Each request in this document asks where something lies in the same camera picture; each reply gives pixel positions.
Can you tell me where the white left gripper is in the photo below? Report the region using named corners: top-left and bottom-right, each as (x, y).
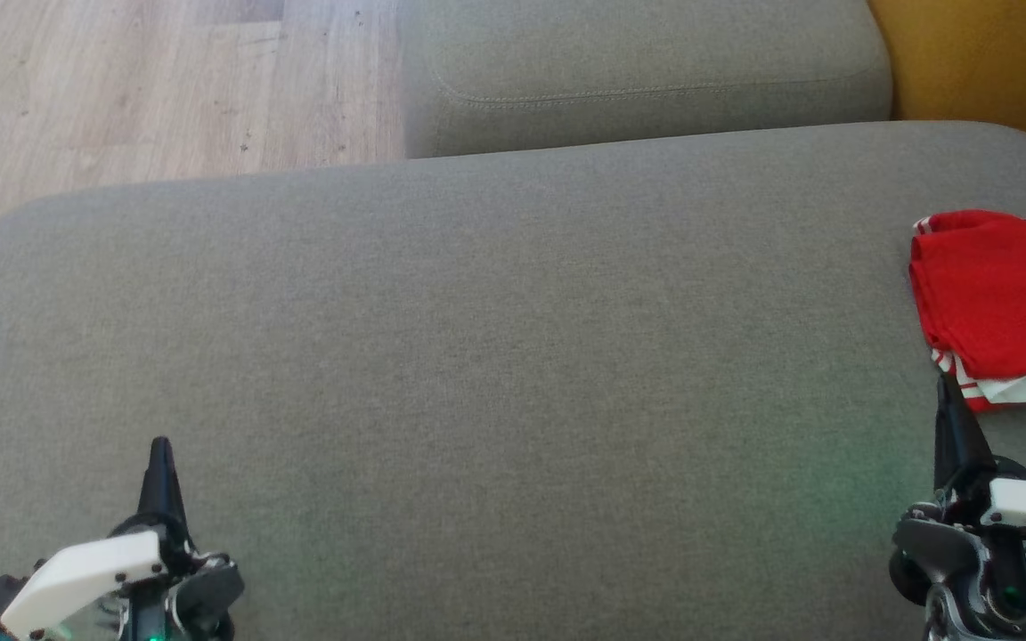
top-left (0, 435), bottom-right (247, 641)

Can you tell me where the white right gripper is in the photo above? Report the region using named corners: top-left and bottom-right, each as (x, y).
top-left (888, 371), bottom-right (1026, 641)

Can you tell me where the red white basketball jersey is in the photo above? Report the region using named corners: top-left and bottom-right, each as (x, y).
top-left (908, 209), bottom-right (1026, 413)

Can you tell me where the large grey sofa seat cushion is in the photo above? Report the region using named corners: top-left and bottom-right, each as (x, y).
top-left (0, 120), bottom-right (1026, 641)

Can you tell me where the mustard yellow upholstered panel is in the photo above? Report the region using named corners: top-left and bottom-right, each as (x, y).
top-left (867, 0), bottom-right (1026, 172)

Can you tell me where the small grey sofa cushion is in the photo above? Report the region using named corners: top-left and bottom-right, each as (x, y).
top-left (397, 0), bottom-right (894, 159)

